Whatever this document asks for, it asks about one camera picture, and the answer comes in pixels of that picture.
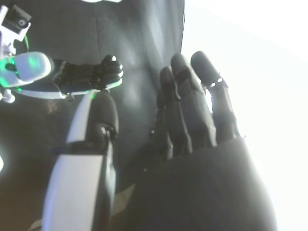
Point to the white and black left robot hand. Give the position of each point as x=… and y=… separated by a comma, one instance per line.
x=197, y=183

